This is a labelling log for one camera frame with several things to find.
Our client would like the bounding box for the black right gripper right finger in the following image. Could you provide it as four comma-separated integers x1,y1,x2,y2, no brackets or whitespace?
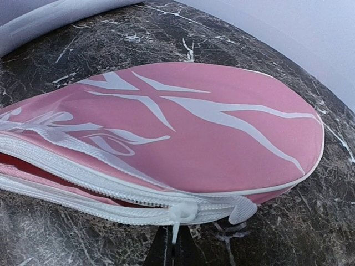
174,226,205,266

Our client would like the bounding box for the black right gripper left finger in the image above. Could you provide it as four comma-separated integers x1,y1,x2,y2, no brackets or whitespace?
144,226,171,266

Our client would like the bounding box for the pink racket cover bag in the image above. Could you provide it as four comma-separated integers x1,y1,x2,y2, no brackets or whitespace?
1,62,325,237

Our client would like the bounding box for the white shuttlecock tube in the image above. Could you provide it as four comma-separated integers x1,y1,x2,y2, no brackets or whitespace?
1,0,141,57

